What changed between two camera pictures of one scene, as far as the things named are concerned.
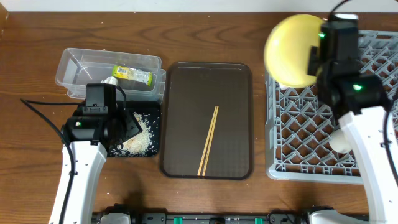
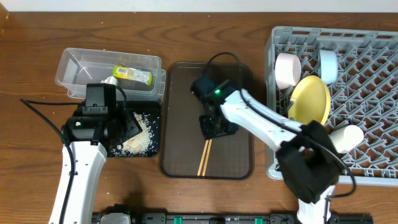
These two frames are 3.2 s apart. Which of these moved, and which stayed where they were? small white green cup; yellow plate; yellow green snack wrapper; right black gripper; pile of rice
Moved: yellow plate; right black gripper
Stayed: small white green cup; yellow green snack wrapper; pile of rice
